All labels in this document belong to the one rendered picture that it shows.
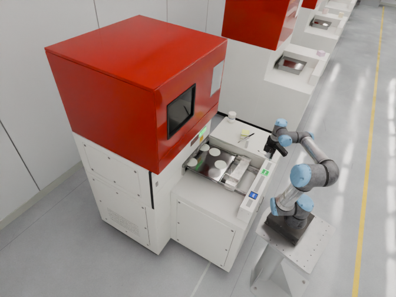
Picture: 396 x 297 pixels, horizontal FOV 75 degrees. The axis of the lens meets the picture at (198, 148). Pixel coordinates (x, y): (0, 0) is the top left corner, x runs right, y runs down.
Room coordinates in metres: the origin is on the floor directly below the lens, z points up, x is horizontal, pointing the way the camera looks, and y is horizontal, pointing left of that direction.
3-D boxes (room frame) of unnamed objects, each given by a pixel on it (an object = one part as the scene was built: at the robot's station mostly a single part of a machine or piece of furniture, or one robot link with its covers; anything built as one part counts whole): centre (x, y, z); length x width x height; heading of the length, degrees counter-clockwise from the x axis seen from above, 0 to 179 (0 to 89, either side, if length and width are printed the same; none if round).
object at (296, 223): (1.01, -0.71, 0.96); 0.15 x 0.15 x 0.10
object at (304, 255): (0.99, -0.73, 0.75); 0.45 x 0.44 x 0.13; 51
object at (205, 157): (1.52, -0.10, 0.90); 0.34 x 0.34 x 0.01; 64
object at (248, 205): (1.26, -0.48, 0.89); 0.55 x 0.09 x 0.14; 154
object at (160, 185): (1.40, 0.10, 1.02); 0.82 x 0.03 x 0.40; 154
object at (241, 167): (1.42, -0.35, 0.87); 0.36 x 0.08 x 0.03; 154
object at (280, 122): (1.37, -0.53, 1.41); 0.09 x 0.08 x 0.11; 6
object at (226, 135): (1.78, -0.45, 0.89); 0.62 x 0.35 x 0.14; 64
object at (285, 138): (1.28, -0.55, 1.40); 0.11 x 0.11 x 0.08; 6
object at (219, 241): (1.50, -0.32, 0.41); 0.97 x 0.64 x 0.82; 154
